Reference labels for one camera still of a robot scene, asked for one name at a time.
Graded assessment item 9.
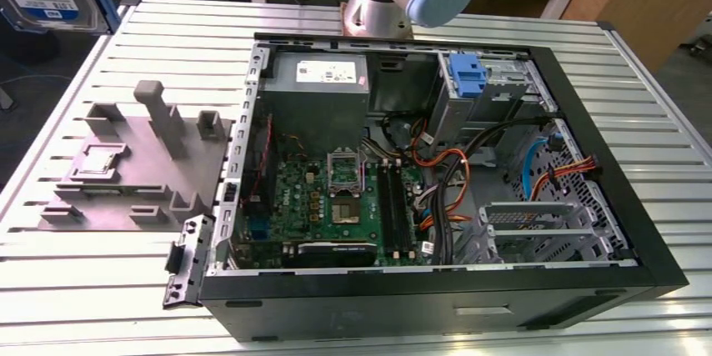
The green RAM stick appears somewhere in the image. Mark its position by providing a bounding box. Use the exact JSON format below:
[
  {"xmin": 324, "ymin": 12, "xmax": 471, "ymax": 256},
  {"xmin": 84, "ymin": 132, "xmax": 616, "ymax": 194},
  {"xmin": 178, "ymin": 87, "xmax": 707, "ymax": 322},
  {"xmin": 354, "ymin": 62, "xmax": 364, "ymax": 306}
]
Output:
[{"xmin": 78, "ymin": 188, "xmax": 138, "ymax": 199}]

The black RAM slot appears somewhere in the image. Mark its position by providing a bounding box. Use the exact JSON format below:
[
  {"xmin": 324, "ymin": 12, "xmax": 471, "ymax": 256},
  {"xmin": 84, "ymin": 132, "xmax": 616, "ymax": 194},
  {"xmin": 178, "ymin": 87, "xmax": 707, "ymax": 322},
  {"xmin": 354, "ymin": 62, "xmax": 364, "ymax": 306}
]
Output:
[
  {"xmin": 390, "ymin": 158, "xmax": 416, "ymax": 259},
  {"xmin": 376, "ymin": 158, "xmax": 398, "ymax": 259}
]

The black graphics card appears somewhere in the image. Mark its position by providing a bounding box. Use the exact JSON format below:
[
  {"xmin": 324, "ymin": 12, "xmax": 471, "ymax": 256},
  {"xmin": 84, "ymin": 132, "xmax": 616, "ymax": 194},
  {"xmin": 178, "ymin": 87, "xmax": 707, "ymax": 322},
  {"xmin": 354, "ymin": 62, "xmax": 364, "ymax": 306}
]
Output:
[{"xmin": 280, "ymin": 241, "xmax": 380, "ymax": 268}]

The blue drive latch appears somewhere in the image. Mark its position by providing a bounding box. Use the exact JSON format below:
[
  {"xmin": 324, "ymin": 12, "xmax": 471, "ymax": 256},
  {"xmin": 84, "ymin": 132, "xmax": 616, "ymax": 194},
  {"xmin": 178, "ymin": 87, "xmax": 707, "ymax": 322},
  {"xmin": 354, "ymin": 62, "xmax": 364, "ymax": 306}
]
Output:
[{"xmin": 447, "ymin": 52, "xmax": 487, "ymax": 98}]

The blue data wire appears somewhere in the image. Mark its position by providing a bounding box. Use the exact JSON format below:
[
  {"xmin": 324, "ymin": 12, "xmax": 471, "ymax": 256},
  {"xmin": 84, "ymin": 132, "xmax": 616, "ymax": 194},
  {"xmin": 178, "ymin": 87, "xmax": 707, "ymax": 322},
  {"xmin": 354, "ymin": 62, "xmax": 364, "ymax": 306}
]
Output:
[{"xmin": 522, "ymin": 133, "xmax": 562, "ymax": 201}]

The red twisted wire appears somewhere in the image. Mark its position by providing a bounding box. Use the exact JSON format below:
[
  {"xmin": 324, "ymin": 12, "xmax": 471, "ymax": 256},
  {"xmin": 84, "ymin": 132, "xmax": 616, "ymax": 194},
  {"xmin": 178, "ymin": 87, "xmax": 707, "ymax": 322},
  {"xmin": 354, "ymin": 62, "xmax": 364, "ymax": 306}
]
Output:
[{"xmin": 247, "ymin": 113, "xmax": 278, "ymax": 203}]

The grey parts rack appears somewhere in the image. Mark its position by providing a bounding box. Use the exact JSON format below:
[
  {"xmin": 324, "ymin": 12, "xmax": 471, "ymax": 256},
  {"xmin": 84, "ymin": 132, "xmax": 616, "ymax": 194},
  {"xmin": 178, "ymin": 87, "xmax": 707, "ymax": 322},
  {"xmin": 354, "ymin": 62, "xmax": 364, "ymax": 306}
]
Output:
[{"xmin": 36, "ymin": 79, "xmax": 235, "ymax": 234}]

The grey power supply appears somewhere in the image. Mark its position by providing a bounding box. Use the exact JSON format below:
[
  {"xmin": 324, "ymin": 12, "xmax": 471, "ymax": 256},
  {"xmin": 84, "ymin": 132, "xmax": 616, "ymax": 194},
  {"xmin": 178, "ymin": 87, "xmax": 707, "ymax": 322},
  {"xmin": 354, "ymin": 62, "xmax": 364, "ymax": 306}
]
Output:
[{"xmin": 260, "ymin": 51, "xmax": 374, "ymax": 157}]

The silver CPU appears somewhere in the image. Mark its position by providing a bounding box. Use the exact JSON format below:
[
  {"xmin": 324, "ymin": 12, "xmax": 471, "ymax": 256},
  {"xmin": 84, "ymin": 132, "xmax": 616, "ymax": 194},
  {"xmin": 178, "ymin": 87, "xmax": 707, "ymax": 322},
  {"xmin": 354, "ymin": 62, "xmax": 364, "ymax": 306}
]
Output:
[{"xmin": 75, "ymin": 151, "xmax": 122, "ymax": 176}]

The metal disk bay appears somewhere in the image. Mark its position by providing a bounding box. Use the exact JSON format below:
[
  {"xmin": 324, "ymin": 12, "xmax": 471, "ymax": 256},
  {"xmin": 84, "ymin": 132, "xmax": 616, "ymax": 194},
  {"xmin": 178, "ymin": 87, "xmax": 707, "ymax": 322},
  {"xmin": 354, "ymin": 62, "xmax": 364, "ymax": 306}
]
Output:
[{"xmin": 454, "ymin": 200, "xmax": 628, "ymax": 265}]

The black cable bundle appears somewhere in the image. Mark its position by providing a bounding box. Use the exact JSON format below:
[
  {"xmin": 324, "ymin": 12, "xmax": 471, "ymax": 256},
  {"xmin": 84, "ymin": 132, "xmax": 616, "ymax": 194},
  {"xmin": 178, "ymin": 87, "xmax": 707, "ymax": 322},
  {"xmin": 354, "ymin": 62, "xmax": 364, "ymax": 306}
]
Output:
[{"xmin": 434, "ymin": 116, "xmax": 558, "ymax": 265}]

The black open PC case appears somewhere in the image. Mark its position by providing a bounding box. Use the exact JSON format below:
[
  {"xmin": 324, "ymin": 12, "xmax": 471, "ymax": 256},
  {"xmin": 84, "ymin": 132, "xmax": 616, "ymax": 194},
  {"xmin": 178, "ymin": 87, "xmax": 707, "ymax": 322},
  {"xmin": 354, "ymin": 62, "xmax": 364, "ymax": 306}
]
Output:
[{"xmin": 198, "ymin": 32, "xmax": 691, "ymax": 343}]

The green motherboard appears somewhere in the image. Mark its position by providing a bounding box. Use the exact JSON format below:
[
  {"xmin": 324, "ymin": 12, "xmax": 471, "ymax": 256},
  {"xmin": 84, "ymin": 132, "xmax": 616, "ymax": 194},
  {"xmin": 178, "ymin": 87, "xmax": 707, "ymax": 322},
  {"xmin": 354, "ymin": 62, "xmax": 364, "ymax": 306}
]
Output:
[{"xmin": 231, "ymin": 151, "xmax": 440, "ymax": 269}]

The orange wire bundle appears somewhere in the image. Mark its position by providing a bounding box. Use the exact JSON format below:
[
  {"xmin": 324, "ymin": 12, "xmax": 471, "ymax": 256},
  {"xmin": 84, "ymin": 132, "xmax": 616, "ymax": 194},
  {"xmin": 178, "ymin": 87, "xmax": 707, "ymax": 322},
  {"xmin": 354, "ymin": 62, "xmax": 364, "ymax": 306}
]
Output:
[{"xmin": 411, "ymin": 118, "xmax": 474, "ymax": 232}]

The metal drive cage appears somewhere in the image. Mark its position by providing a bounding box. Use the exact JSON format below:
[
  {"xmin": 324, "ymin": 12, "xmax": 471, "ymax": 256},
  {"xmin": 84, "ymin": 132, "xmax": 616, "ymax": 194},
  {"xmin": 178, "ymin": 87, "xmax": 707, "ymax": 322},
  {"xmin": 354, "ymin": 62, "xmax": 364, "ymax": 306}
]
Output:
[{"xmin": 427, "ymin": 51, "xmax": 558, "ymax": 153}]

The wooden cabinet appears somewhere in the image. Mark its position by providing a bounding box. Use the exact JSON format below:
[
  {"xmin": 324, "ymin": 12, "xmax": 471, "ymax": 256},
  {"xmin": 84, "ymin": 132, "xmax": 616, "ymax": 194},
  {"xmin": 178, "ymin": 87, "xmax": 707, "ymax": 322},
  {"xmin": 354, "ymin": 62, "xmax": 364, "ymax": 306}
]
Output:
[{"xmin": 562, "ymin": 0, "xmax": 712, "ymax": 73}]

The black office chair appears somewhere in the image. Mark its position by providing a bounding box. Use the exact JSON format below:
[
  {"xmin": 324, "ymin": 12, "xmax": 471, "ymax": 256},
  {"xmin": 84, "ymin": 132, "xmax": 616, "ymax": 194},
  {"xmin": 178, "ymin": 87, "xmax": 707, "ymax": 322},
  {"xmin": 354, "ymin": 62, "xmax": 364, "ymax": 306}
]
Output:
[{"xmin": 0, "ymin": 26, "xmax": 62, "ymax": 66}]

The grey card retention bracket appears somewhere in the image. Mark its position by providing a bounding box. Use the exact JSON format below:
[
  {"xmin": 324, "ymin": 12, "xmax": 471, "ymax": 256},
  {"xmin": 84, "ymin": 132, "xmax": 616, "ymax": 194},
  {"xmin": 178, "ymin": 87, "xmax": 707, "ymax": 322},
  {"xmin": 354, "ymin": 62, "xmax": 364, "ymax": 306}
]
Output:
[{"xmin": 160, "ymin": 213, "xmax": 218, "ymax": 310}]

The grey chair base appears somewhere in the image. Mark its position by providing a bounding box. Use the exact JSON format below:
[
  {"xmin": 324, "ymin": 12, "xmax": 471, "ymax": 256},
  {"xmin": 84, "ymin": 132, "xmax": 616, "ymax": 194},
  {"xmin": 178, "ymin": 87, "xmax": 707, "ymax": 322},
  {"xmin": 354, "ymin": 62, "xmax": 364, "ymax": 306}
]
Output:
[{"xmin": 682, "ymin": 13, "xmax": 712, "ymax": 57}]

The CPU socket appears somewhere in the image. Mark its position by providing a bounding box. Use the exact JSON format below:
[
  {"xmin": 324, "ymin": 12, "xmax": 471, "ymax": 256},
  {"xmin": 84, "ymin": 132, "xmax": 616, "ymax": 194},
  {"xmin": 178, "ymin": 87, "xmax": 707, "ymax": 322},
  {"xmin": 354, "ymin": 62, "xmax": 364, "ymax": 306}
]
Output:
[{"xmin": 327, "ymin": 195, "xmax": 368, "ymax": 228}]

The orange red power wire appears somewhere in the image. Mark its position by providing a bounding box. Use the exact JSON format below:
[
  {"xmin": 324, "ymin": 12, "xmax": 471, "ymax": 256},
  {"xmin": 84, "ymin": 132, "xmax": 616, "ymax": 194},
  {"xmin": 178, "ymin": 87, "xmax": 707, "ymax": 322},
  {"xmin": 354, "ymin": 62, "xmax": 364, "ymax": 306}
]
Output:
[{"xmin": 531, "ymin": 154, "xmax": 607, "ymax": 203}]

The metal socket cover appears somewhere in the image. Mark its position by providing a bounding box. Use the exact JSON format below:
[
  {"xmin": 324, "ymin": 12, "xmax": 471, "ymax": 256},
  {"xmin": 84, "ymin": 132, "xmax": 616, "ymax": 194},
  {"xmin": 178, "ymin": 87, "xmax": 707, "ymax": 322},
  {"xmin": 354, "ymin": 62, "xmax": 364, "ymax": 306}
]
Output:
[{"xmin": 326, "ymin": 147, "xmax": 368, "ymax": 198}]

